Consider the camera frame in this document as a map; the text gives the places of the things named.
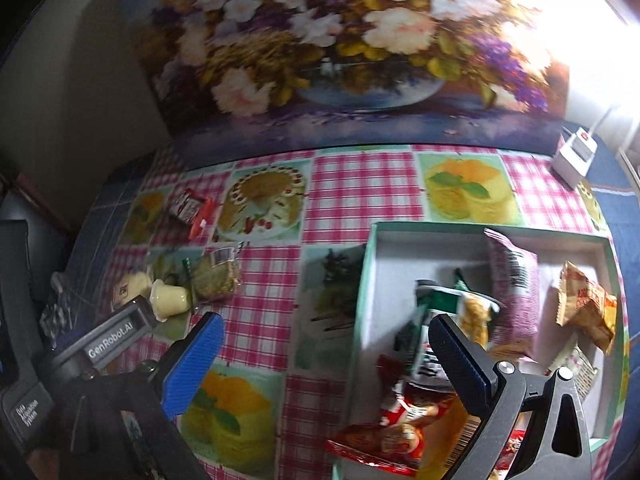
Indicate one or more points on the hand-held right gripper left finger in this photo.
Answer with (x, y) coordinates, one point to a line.
(192, 365)

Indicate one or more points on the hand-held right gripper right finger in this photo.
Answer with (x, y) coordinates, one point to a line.
(457, 355)

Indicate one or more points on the pink snack packet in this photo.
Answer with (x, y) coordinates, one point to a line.
(517, 300)

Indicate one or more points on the yellow transparent snack packet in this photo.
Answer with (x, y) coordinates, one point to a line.
(452, 440)

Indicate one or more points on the white box with teal rim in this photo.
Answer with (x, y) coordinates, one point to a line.
(390, 280)

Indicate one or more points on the red snack packet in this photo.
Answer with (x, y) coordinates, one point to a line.
(390, 440)

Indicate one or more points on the clear packet with round bun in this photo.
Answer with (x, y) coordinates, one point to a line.
(130, 285)

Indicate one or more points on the blue white plastic wrapper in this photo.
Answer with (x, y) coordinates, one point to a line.
(55, 315)

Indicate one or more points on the pudding cup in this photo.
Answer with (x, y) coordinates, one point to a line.
(172, 300)

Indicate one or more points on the green cracker packet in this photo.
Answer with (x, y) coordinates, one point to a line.
(215, 275)

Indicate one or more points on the white snack packet green edge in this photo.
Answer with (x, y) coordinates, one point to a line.
(580, 365)

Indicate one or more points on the orange brown snack packet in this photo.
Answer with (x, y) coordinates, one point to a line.
(585, 305)

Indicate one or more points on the brown red chocolate box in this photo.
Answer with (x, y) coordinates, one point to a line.
(185, 207)

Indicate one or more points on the checkered printed tablecloth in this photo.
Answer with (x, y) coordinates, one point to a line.
(360, 185)

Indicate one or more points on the white power strip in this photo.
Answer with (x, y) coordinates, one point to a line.
(572, 160)

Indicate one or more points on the flower painting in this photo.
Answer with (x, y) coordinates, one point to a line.
(350, 35)

